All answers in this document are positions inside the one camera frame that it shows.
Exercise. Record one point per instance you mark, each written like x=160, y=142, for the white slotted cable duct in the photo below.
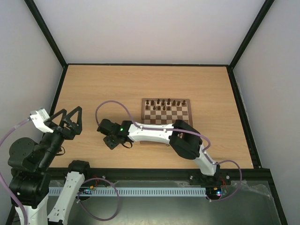
x=147, y=192

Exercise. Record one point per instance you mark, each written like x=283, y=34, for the black aluminium frame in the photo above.
x=257, y=173

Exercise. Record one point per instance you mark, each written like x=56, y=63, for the metal base plate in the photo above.
x=230, y=206

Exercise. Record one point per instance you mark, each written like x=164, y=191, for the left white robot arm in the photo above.
x=30, y=162

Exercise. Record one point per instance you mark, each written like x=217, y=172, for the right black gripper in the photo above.
x=110, y=141

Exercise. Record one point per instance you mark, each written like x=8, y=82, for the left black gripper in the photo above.
x=68, y=133

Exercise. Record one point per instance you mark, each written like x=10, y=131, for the wooden chess board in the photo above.
x=162, y=117

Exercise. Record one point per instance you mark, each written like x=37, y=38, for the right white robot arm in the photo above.
x=183, y=138

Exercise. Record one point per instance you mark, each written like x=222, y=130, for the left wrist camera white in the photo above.
x=39, y=118

